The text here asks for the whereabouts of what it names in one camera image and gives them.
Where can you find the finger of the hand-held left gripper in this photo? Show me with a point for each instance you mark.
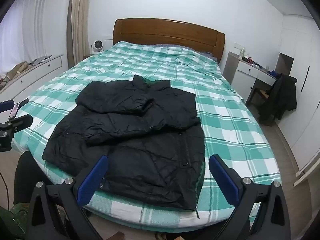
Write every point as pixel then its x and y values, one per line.
pixel 21 122
pixel 6 105

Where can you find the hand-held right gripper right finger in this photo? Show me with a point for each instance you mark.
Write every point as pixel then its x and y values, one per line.
pixel 223 180

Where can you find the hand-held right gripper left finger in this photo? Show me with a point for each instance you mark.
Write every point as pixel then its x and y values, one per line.
pixel 92 180

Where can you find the black puffer jacket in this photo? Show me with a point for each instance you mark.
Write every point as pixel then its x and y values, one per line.
pixel 140 142

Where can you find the chair with dark clothes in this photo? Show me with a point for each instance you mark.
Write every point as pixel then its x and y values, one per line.
pixel 282 97

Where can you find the dark smartphone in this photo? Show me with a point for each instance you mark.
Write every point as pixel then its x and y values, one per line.
pixel 14 111

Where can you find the beige garment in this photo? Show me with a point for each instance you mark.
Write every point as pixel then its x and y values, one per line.
pixel 18 69

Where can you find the bed with green plaid cover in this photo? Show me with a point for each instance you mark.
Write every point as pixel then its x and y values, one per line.
pixel 235 142

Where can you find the person's black pants leg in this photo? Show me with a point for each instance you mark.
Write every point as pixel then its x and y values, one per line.
pixel 30 177

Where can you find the white window bench cabinet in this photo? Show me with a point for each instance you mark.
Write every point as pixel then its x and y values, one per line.
pixel 42 66

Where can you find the grey garment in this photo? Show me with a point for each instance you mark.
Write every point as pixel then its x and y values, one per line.
pixel 41 60

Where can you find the green patterned cloth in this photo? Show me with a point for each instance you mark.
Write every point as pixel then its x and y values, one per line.
pixel 12 220

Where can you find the wooden chair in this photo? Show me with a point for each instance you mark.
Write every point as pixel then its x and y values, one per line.
pixel 260 93

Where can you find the white round fan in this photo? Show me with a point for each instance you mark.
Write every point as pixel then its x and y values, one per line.
pixel 96 45

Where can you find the beige curtain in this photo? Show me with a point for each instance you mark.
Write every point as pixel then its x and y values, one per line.
pixel 78 22

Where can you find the white desk with drawer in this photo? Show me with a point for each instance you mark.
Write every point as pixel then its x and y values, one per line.
pixel 247 71

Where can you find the blue cloth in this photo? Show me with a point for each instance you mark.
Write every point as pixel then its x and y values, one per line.
pixel 275 74

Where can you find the white wardrobe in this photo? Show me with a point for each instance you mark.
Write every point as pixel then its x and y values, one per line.
pixel 303 80

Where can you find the clear bottle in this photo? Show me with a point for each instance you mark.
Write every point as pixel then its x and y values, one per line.
pixel 241 53

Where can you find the wooden headboard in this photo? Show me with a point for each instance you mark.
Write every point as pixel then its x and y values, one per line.
pixel 165 31

